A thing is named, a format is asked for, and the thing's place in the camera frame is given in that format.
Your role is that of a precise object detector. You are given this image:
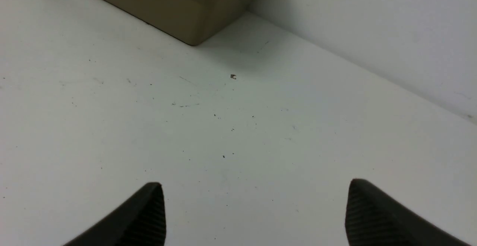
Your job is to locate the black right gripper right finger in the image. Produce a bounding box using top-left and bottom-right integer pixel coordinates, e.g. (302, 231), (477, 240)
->
(345, 179), (466, 246)

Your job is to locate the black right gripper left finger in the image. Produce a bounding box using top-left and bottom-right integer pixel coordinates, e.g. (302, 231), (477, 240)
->
(66, 182), (167, 246)

